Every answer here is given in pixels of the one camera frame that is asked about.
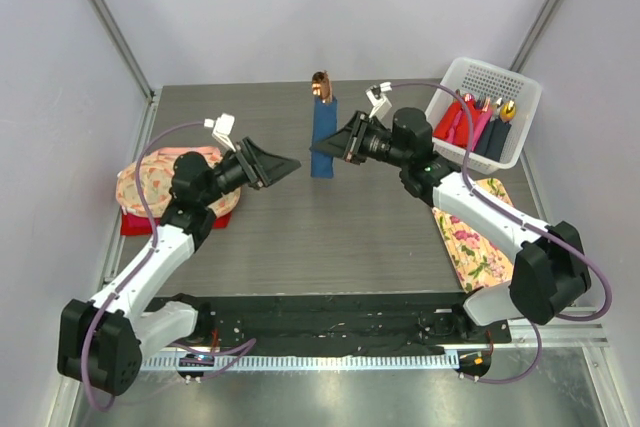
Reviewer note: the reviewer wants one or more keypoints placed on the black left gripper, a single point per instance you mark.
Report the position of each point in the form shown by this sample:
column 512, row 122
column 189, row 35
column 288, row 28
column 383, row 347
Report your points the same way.
column 260, row 168

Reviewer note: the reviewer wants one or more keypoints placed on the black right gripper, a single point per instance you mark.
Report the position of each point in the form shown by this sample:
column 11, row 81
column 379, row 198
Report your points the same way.
column 347, row 143

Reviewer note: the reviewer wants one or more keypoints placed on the rose gold spoon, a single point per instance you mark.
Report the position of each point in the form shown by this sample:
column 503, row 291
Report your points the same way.
column 321, row 87

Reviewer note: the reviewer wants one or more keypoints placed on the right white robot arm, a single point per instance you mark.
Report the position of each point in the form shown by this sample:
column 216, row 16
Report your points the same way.
column 548, row 274

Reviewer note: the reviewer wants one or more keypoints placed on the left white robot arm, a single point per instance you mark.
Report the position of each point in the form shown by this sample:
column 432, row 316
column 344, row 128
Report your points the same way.
column 104, row 341

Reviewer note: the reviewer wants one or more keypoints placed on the red rolled napkin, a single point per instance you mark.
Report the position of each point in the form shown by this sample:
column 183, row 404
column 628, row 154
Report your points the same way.
column 440, row 129

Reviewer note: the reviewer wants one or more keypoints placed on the pink rolled napkin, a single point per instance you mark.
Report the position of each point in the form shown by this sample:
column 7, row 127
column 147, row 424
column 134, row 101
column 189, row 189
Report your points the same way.
column 482, row 124

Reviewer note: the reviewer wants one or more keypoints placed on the red napkin stack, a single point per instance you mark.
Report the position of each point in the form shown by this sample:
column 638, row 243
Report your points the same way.
column 132, row 225

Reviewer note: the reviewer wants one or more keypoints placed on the dark blue rolled napkin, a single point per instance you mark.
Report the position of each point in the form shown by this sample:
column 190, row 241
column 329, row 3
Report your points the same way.
column 497, row 140

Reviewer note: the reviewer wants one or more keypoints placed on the white plastic basket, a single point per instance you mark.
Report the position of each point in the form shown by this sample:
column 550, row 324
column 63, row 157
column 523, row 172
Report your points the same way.
column 489, row 87

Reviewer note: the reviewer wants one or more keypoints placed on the gold spoon in basket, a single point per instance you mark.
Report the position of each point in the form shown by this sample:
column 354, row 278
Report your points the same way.
column 508, row 111

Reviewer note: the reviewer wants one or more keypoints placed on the floral tray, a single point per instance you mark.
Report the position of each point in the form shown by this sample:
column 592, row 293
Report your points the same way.
column 477, row 262

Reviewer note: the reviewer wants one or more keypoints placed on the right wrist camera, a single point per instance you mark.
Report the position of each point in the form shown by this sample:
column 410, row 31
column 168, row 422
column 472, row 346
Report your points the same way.
column 377, row 96

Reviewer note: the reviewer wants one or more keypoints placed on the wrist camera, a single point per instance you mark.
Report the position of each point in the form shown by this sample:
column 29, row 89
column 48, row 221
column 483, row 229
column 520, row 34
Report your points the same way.
column 221, row 129
column 377, row 96

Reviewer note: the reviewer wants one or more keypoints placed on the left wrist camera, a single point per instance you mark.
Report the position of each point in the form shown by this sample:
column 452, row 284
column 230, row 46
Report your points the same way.
column 221, row 129

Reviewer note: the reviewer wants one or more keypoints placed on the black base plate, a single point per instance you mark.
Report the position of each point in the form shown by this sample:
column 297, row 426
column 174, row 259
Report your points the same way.
column 339, row 325

